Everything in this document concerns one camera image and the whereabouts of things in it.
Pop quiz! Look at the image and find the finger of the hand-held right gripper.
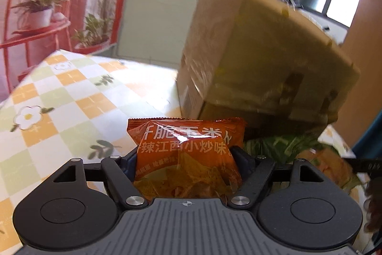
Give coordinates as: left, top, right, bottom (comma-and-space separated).
343, 157, 362, 172

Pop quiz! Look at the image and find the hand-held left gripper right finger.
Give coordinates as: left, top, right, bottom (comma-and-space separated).
228, 146, 327, 210

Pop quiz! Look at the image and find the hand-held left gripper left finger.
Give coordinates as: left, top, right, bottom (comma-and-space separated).
53, 153, 150, 209

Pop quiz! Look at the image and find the brown cardboard box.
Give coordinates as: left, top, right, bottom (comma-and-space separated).
176, 0, 360, 140

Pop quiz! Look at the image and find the person's right hand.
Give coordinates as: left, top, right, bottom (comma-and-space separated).
365, 177, 382, 233

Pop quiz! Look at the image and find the cream and orange snack packet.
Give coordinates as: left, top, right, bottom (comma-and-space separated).
297, 126, 369, 199

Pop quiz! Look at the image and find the green snack packet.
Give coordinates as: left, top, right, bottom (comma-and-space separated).
242, 135, 321, 166

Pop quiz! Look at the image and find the checkered floral tablecloth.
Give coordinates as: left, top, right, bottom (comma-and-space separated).
0, 49, 187, 244

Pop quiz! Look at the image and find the brown wooden door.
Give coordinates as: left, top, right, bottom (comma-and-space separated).
342, 0, 382, 149

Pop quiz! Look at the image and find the wall poster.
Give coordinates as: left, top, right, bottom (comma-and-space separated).
0, 0, 138, 96

